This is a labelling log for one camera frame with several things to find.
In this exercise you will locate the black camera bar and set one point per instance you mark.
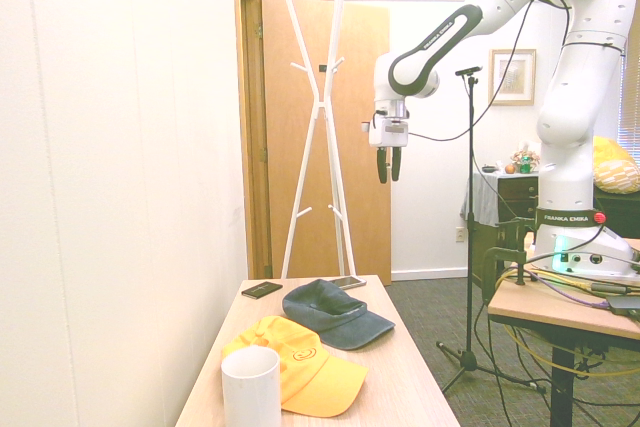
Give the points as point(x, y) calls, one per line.
point(468, 70)

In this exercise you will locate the black tripod stand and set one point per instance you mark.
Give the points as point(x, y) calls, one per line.
point(470, 247)

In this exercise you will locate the yellow smiley baseball cap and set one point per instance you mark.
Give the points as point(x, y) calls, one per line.
point(310, 372)

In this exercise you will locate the white cylindrical mug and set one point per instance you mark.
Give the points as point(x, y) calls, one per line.
point(251, 392)

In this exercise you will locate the brown wooden door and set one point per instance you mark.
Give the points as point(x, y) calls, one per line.
point(350, 47)

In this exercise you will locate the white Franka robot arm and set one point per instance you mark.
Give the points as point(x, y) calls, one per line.
point(565, 97)

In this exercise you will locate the orange fruit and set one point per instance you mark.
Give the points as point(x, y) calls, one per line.
point(509, 169)

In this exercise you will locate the plain yellow pillow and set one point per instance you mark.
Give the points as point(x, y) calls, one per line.
point(607, 147)

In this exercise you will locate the decorative flower figurine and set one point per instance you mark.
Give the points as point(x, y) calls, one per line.
point(525, 151)

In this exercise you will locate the dark wooden dresser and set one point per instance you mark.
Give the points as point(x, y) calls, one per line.
point(517, 197)

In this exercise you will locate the framed wall picture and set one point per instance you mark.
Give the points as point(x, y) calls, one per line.
point(512, 77)

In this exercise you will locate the green can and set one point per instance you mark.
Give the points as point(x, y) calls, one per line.
point(526, 165)

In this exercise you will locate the black metal clamp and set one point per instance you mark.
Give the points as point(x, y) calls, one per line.
point(500, 252)

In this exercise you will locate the window blinds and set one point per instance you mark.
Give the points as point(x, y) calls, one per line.
point(631, 47)

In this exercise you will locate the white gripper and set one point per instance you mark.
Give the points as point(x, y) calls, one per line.
point(390, 133)

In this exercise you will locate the black flat device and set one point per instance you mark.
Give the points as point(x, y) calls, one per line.
point(624, 304)

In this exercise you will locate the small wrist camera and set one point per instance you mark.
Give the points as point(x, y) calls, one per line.
point(366, 126)

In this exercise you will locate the gray cloth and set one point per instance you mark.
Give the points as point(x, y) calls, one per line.
point(480, 197)

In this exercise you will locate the wooden door frame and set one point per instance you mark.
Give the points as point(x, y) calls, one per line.
point(250, 147)

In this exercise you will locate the white wall outlet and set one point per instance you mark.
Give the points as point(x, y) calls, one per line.
point(460, 235)

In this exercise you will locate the white wooden coat rack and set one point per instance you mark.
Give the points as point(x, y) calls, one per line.
point(320, 107)

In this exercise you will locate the navy blue baseball cap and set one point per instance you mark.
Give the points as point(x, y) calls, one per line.
point(330, 314)

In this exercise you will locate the yellow patterned cushion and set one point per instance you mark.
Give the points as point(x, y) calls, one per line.
point(617, 176)

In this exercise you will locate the silver smartphone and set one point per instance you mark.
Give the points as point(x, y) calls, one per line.
point(350, 282)

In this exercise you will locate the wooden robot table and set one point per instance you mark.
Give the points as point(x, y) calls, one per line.
point(545, 309)

